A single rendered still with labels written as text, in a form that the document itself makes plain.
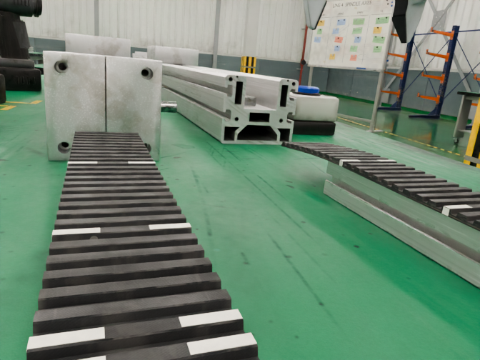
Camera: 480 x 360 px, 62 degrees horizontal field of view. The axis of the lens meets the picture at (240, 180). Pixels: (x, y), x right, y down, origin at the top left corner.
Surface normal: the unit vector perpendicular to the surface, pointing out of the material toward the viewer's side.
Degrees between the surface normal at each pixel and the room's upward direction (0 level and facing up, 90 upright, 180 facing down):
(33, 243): 0
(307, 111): 90
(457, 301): 0
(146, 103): 90
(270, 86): 90
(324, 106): 90
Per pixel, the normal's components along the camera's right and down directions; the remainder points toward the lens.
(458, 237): -0.94, 0.01
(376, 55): -0.83, 0.09
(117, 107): 0.33, 0.29
